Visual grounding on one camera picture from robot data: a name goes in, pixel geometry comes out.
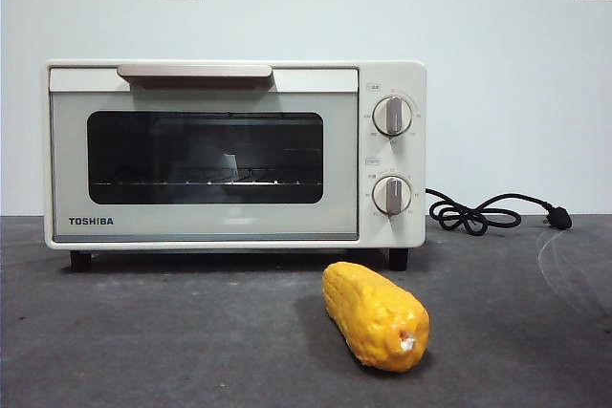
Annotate yellow corn cob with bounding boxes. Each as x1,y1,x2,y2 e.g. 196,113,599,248
321,262,431,373

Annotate beige oven knob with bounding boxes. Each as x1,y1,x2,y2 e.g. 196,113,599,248
372,175,413,217
372,96,414,137

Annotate white Toshiba toaster oven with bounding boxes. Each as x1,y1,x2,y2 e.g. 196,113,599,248
43,59,427,271

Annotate metal wire oven rack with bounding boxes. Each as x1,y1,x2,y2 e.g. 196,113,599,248
90,180,322,188

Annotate black power cord with plug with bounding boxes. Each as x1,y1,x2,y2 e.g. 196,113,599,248
424,187,574,237

